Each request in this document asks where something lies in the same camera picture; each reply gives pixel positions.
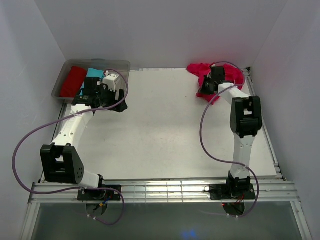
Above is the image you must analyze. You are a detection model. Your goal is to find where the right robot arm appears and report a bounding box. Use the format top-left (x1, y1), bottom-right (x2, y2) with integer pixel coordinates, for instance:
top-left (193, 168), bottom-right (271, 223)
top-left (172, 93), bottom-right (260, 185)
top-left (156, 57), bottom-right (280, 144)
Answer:
top-left (199, 64), bottom-right (263, 201)

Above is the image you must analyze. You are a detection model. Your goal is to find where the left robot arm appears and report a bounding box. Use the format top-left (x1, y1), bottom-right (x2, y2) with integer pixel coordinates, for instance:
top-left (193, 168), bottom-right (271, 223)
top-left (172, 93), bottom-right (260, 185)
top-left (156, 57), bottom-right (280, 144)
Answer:
top-left (40, 73), bottom-right (128, 200)

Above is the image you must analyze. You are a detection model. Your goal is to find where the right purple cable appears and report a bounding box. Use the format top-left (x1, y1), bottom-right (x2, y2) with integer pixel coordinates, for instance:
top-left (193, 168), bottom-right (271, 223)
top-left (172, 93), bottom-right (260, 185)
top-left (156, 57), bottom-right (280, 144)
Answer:
top-left (199, 61), bottom-right (261, 219)

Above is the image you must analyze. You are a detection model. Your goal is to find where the purple cable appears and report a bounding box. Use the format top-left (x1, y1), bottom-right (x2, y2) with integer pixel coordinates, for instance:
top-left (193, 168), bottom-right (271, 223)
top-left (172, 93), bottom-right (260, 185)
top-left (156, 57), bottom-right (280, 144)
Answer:
top-left (11, 68), bottom-right (130, 226)
top-left (199, 61), bottom-right (261, 219)

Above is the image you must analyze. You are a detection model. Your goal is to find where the red rolled t shirt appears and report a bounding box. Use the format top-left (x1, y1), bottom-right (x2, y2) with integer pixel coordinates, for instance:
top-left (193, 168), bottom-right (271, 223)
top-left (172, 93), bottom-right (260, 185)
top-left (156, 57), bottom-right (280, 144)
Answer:
top-left (59, 66), bottom-right (87, 98)

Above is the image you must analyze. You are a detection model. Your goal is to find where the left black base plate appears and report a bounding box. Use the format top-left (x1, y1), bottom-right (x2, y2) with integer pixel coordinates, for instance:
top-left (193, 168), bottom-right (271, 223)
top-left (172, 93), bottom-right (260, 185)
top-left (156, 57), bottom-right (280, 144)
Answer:
top-left (77, 189), bottom-right (121, 202)

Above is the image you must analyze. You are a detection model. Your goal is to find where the aluminium frame rail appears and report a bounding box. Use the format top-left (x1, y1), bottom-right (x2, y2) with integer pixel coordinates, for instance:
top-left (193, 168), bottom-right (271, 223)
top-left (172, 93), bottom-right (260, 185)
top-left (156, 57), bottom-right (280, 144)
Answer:
top-left (29, 179), bottom-right (300, 204)

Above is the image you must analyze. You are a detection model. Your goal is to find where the pink t shirt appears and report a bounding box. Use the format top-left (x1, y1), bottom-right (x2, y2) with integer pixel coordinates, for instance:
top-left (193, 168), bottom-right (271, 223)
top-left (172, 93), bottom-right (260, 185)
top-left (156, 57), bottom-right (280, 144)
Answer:
top-left (186, 62), bottom-right (245, 102)

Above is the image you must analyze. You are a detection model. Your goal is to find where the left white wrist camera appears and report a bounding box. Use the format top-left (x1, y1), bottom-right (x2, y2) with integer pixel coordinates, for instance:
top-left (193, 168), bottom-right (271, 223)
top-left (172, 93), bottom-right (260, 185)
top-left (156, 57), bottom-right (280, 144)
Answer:
top-left (102, 70), bottom-right (120, 92)

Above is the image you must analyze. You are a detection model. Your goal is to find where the clear plastic bin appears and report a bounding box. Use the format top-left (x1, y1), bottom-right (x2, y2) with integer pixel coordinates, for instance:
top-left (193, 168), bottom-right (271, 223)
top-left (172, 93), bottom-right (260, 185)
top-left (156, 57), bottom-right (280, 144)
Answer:
top-left (51, 58), bottom-right (131, 104)

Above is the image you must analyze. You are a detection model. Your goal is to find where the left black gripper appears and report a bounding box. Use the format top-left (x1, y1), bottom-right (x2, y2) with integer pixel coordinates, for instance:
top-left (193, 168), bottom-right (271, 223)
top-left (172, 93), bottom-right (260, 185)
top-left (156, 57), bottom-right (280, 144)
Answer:
top-left (96, 84), bottom-right (128, 113)

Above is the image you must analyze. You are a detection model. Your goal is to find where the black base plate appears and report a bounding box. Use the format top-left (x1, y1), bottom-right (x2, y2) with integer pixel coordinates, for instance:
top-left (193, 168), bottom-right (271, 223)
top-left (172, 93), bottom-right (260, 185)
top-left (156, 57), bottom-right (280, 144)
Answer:
top-left (77, 189), bottom-right (121, 202)
top-left (208, 183), bottom-right (256, 200)

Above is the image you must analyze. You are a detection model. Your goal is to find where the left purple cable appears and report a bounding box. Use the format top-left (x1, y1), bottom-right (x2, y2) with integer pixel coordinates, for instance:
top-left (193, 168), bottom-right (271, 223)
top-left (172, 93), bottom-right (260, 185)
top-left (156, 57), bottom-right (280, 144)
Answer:
top-left (11, 68), bottom-right (130, 226)

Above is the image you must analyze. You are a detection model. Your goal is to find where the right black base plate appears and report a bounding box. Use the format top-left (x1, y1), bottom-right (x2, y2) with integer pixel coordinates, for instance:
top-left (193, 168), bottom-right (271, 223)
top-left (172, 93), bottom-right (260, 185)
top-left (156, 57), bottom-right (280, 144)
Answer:
top-left (208, 183), bottom-right (256, 200)

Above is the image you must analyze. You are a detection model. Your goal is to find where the cyan rolled t shirt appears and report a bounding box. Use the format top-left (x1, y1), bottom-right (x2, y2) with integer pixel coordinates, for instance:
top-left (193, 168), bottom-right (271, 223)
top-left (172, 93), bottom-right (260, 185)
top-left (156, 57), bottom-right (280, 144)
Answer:
top-left (78, 68), bottom-right (104, 96)

